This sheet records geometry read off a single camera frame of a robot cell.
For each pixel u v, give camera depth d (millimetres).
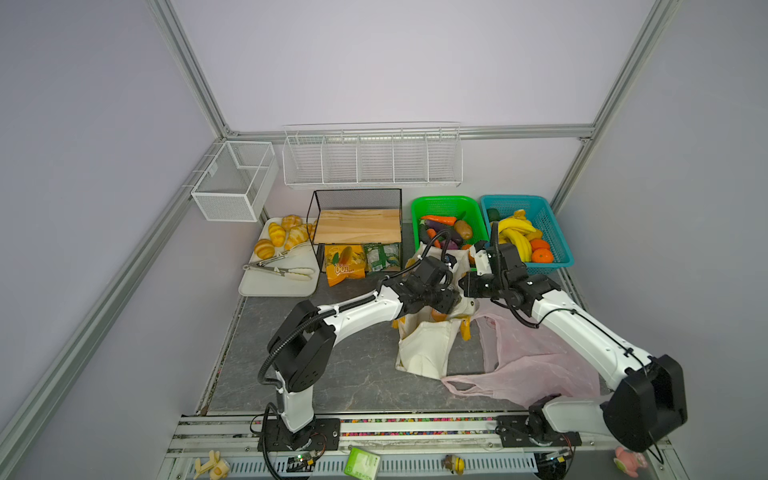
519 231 1076
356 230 974
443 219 1152
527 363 824
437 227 1157
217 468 676
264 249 1087
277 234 1154
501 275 622
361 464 682
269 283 1019
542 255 972
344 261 1002
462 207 1169
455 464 680
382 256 1036
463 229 1120
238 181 1015
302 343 482
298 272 1021
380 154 979
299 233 1106
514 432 738
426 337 734
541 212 1157
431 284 680
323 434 736
